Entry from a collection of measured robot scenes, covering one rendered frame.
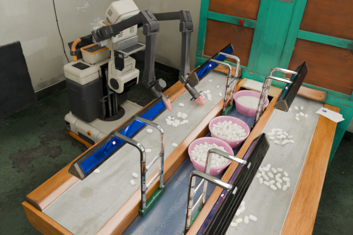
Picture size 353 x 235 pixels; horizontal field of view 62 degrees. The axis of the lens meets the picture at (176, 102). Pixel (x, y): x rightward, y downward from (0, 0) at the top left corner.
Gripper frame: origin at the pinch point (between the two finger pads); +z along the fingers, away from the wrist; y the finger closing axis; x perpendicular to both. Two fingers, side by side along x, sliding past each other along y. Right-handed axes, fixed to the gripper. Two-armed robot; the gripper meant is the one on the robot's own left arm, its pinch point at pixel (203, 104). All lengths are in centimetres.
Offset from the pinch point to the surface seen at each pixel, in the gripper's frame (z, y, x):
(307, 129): 56, 18, -44
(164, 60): -68, 155, 131
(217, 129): 17.0, -18.8, -11.7
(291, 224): 62, -66, -51
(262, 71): 11, 59, -24
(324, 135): 63, 15, -53
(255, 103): 24.8, 30.5, -17.2
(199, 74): -19.0, -15.4, -25.7
